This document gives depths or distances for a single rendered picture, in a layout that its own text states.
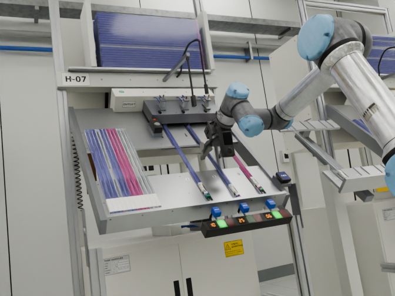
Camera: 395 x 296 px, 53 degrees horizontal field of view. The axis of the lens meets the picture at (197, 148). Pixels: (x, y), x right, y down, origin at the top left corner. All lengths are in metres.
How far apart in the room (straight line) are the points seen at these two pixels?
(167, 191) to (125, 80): 0.69
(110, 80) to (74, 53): 0.28
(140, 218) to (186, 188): 0.23
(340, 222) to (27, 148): 2.33
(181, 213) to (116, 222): 0.22
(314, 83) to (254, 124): 0.22
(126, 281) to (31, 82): 2.16
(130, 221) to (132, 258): 0.34
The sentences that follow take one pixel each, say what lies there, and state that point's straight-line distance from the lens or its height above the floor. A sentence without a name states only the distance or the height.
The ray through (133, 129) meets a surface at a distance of 1.69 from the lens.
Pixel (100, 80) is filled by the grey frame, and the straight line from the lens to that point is 1.84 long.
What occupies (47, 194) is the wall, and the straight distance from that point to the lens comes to 3.19.
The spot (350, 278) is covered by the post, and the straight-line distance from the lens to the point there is 1.79.
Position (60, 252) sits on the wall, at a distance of 3.19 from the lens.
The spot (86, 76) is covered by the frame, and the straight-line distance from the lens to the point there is 1.84.
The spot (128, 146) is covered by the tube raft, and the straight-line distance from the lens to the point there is 1.55.
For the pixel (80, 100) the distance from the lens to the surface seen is 1.97.
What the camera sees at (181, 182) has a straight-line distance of 1.43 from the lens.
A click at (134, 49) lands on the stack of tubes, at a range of 1.91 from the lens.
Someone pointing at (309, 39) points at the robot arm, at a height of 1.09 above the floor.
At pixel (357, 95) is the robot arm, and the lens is 0.99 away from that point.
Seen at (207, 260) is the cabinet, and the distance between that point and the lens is 1.68.
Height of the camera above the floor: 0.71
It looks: 9 degrees up
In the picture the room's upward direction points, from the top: 8 degrees counter-clockwise
